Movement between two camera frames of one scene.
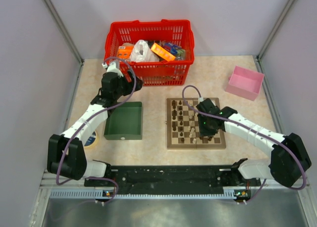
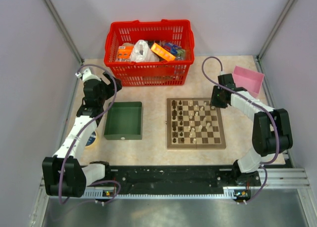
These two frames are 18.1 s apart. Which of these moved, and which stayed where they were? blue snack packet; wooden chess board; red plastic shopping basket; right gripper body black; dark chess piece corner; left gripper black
Moved: left gripper black; right gripper body black
Stayed: dark chess piece corner; red plastic shopping basket; blue snack packet; wooden chess board
